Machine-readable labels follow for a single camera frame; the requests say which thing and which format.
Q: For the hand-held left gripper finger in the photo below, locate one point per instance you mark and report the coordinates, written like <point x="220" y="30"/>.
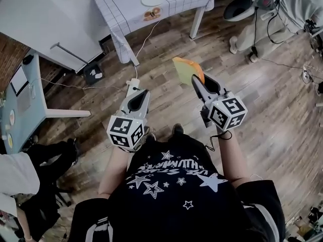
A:
<point x="145" y="102"/>
<point x="127" y="101"/>

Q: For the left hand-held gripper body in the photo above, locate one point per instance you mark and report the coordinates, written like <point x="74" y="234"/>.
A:
<point x="121" y="132"/>

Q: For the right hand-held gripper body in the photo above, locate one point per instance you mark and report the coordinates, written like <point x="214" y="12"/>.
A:
<point x="227" y="112"/>

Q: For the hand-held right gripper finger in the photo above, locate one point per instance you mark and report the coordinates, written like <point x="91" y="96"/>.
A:
<point x="217" y="87"/>
<point x="202" y="92"/>

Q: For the person's right forearm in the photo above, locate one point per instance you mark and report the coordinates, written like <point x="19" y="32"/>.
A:
<point x="230" y="157"/>

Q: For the person's left forearm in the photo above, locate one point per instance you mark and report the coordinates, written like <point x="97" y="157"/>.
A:
<point x="113" y="173"/>

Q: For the white power strip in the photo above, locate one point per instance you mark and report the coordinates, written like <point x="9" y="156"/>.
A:
<point x="132" y="87"/>

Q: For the person's left black shoe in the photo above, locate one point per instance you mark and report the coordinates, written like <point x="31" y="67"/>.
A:
<point x="150" y="137"/>

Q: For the person's black shoe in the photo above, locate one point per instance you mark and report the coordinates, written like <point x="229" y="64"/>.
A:
<point x="178" y="129"/>
<point x="150" y="137"/>

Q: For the black box with white shapes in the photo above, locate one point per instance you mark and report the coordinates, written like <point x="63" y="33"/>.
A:
<point x="93" y="77"/>

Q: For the person's right black shoe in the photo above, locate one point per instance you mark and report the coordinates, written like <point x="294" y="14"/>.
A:
<point x="178" y="129"/>

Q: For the white robot with black head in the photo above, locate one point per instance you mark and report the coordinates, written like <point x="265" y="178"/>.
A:
<point x="239" y="6"/>

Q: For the person's black star-print shirt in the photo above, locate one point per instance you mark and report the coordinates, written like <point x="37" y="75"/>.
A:
<point x="176" y="198"/>

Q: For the blue-grey desk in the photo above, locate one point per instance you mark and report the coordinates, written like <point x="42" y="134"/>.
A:
<point x="38" y="105"/>

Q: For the white checked tablecloth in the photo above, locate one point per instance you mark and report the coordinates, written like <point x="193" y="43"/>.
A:
<point x="121" y="9"/>

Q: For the black computer mouse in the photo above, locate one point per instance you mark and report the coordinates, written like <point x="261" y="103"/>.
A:
<point x="27" y="59"/>

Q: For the tablet with white screen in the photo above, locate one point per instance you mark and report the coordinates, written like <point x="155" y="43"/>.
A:
<point x="19" y="80"/>

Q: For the grey cover cloth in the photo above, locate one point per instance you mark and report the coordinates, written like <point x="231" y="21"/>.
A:
<point x="297" y="4"/>

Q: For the white cabinet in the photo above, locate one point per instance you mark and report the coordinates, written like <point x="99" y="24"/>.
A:
<point x="38" y="14"/>

